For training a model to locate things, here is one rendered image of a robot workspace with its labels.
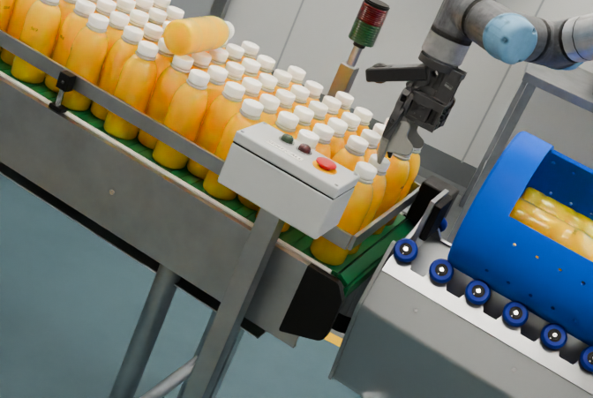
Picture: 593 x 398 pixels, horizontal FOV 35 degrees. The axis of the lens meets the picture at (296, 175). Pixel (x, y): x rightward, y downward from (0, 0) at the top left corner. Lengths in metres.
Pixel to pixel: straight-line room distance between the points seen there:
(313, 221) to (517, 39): 0.43
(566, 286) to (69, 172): 0.96
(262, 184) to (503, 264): 0.44
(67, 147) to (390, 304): 0.70
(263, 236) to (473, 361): 0.44
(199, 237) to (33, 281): 1.30
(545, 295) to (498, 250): 0.11
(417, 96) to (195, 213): 0.47
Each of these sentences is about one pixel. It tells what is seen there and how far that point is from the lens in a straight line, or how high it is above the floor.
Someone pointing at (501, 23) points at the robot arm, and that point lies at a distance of 1.52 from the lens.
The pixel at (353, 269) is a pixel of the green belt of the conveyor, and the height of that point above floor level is 0.90.
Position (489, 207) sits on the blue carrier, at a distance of 1.63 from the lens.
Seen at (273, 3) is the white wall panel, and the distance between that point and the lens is 5.20.
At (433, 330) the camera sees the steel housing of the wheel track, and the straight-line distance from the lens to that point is 1.74.
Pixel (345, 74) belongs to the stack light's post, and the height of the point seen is 1.08.
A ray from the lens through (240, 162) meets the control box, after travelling 1.55.
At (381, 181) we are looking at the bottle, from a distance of 1.71.
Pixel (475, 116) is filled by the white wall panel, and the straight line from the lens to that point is 5.09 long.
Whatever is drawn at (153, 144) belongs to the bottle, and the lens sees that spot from 1.85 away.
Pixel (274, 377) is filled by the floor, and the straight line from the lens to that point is 2.98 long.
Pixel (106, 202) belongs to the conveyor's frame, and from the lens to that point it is 1.86.
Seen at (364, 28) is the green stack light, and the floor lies 1.20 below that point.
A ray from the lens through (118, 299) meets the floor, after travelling 3.04.
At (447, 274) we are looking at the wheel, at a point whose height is 0.97.
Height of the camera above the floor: 1.65
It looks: 22 degrees down
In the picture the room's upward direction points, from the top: 23 degrees clockwise
